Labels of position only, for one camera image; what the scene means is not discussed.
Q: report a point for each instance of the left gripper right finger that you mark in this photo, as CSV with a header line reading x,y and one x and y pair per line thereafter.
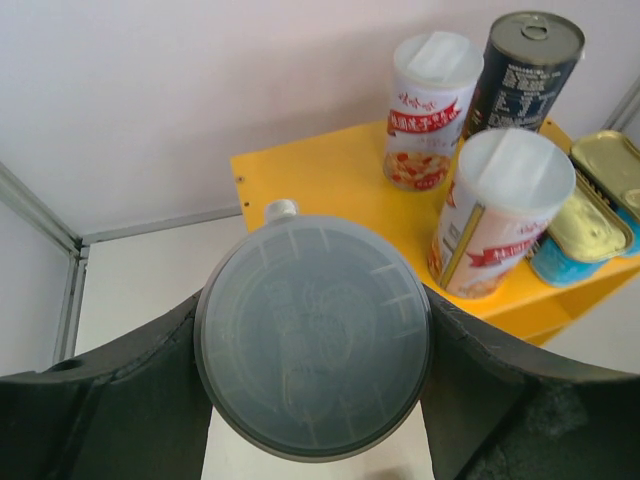
x,y
497,407

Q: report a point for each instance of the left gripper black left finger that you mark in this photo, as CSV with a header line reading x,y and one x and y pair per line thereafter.
x,y
133,408

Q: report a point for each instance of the white lidded yellow can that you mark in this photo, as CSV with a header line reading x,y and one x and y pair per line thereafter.
x,y
313,337

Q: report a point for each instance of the red white labelled can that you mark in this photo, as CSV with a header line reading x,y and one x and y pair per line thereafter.
x,y
508,186

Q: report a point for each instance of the gold rectangular tin blue label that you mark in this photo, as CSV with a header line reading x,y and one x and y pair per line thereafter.
x,y
609,161

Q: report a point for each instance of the white lidded pink can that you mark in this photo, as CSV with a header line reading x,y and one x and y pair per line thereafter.
x,y
434,78

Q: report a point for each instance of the black cylindrical can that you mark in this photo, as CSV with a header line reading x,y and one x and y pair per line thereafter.
x,y
529,57

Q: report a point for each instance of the yellow wooden shelf cabinet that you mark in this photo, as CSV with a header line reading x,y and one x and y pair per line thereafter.
x,y
340,174

